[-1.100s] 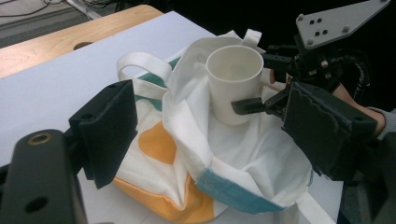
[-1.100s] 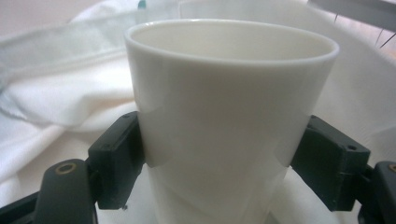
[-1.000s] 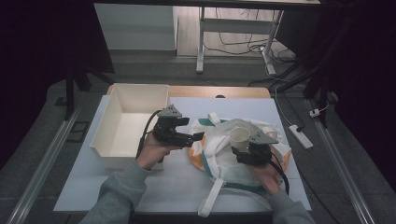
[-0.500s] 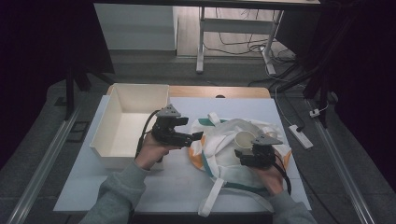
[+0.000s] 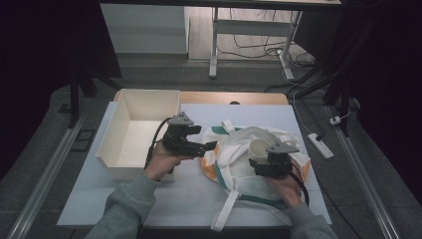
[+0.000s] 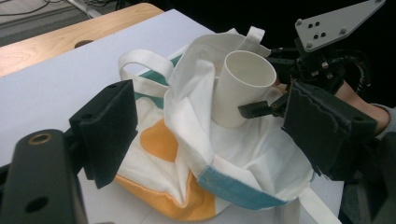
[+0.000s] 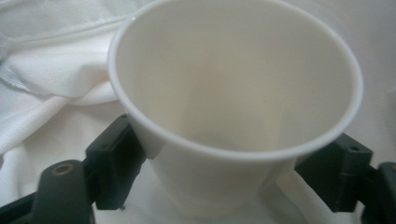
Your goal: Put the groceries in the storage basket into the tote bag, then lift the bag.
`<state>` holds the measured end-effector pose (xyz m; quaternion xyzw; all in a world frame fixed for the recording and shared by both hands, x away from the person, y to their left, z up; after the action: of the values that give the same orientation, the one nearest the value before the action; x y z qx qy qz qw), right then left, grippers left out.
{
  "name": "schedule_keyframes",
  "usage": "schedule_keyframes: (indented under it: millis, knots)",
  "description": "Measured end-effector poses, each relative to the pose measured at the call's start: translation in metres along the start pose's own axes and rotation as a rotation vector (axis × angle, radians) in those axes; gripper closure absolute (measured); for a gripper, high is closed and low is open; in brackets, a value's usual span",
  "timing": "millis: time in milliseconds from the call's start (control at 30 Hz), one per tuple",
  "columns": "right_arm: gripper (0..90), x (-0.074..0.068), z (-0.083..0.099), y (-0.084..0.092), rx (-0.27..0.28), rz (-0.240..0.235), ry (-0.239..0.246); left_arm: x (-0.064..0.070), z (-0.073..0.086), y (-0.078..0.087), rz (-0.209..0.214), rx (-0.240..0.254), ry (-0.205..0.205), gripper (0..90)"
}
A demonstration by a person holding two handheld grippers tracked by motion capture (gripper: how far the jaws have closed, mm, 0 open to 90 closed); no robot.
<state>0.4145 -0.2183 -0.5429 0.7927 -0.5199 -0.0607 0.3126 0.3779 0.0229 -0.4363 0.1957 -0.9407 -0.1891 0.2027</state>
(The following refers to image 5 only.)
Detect person's right hand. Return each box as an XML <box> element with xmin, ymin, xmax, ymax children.
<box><xmin>270</xmin><ymin>173</ymin><xmax>305</xmax><ymax>209</ymax></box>

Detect black floor plate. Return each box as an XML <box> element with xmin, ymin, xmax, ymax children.
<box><xmin>71</xmin><ymin>128</ymin><xmax>98</xmax><ymax>153</ymax></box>

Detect hand-held gripper black cable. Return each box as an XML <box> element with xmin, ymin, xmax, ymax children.
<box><xmin>288</xmin><ymin>162</ymin><xmax>311</xmax><ymax>207</ymax></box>
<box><xmin>144</xmin><ymin>118</ymin><xmax>174</xmax><ymax>171</ymax></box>

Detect black floor cable bundle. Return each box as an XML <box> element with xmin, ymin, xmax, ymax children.
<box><xmin>217</xmin><ymin>8</ymin><xmax>329</xmax><ymax>101</ymax></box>

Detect white cabinet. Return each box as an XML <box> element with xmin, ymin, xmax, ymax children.
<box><xmin>100</xmin><ymin>3</ymin><xmax>190</xmax><ymax>55</ymax></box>

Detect aluminium floor rail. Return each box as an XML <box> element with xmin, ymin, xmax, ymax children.
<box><xmin>6</xmin><ymin>113</ymin><xmax>89</xmax><ymax>239</ymax></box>
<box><xmin>326</xmin><ymin>106</ymin><xmax>401</xmax><ymax>239</ymax></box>

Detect person's left hand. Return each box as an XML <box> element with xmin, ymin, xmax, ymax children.
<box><xmin>143</xmin><ymin>140</ymin><xmax>194</xmax><ymax>182</ymax></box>

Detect white plastic bin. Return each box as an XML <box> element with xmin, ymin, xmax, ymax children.
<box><xmin>96</xmin><ymin>88</ymin><xmax>182</xmax><ymax>182</ymax></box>

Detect white cup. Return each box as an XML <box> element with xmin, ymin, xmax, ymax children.
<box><xmin>248</xmin><ymin>138</ymin><xmax>272</xmax><ymax>159</ymax></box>

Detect white power strip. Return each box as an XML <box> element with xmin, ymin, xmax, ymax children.
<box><xmin>308</xmin><ymin>132</ymin><xmax>335</xmax><ymax>160</ymax></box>

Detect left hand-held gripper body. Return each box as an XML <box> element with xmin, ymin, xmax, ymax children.
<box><xmin>161</xmin><ymin>112</ymin><xmax>207</xmax><ymax>158</ymax></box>

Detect white tote bag coloured shapes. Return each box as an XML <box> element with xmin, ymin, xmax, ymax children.
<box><xmin>199</xmin><ymin>119</ymin><xmax>312</xmax><ymax>232</ymax></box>

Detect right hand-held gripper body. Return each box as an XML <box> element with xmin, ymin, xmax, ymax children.
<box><xmin>253</xmin><ymin>140</ymin><xmax>301</xmax><ymax>179</ymax></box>

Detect right hand-held gripper black cable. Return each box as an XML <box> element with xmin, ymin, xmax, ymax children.
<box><xmin>288</xmin><ymin>162</ymin><xmax>311</xmax><ymax>207</ymax></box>

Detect white table mat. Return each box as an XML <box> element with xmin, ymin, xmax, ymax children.
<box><xmin>57</xmin><ymin>102</ymin><xmax>332</xmax><ymax>230</ymax></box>

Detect black metal stand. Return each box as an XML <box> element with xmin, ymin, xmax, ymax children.
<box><xmin>292</xmin><ymin>19</ymin><xmax>362</xmax><ymax>137</ymax></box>
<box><xmin>68</xmin><ymin>66</ymin><xmax>122</xmax><ymax>128</ymax></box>

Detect left hand-held gripper black cable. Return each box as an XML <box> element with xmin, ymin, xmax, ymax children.
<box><xmin>144</xmin><ymin>118</ymin><xmax>174</xmax><ymax>171</ymax></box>

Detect white desk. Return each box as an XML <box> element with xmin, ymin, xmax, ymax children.
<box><xmin>100</xmin><ymin>0</ymin><xmax>342</xmax><ymax>81</ymax></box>

